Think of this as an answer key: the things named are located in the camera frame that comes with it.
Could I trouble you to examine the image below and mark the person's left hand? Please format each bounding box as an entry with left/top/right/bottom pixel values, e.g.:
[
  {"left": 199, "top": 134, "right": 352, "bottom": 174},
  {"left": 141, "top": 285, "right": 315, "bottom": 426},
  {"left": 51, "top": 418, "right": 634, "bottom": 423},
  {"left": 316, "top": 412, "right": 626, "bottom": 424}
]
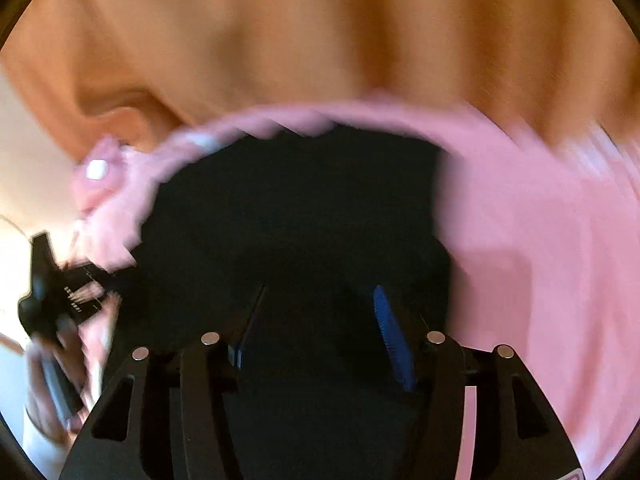
[{"left": 24, "top": 327, "right": 103, "bottom": 448}]

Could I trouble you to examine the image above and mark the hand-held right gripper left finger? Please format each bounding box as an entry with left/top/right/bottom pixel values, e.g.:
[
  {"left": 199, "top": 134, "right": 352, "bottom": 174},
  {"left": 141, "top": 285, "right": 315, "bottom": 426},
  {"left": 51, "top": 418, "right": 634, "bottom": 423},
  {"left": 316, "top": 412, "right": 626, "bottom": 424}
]
[{"left": 59, "top": 284, "right": 267, "bottom": 480}]

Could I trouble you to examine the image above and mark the pink ruffled garment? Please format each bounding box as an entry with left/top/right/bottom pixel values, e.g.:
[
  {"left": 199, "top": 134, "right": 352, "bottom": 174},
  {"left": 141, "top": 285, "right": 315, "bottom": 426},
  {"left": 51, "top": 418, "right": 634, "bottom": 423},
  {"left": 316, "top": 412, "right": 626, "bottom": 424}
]
[{"left": 69, "top": 100, "right": 640, "bottom": 480}]

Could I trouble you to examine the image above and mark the orange bed sheet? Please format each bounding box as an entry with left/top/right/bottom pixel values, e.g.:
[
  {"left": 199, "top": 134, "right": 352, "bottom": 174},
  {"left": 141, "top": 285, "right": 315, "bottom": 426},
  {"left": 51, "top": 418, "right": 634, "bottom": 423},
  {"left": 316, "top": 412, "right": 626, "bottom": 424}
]
[{"left": 0, "top": 0, "right": 640, "bottom": 171}]

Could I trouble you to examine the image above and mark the dark cloth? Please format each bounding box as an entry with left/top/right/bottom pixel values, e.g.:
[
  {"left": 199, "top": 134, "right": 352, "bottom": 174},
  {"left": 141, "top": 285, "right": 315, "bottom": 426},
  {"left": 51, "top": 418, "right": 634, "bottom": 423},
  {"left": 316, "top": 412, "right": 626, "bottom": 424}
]
[{"left": 102, "top": 126, "right": 453, "bottom": 480}]

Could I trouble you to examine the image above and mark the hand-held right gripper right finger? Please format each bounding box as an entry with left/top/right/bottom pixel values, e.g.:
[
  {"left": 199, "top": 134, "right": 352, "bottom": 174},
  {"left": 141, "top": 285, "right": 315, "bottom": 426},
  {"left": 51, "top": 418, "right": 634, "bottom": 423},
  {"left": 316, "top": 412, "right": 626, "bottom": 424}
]
[{"left": 372, "top": 284, "right": 581, "bottom": 480}]

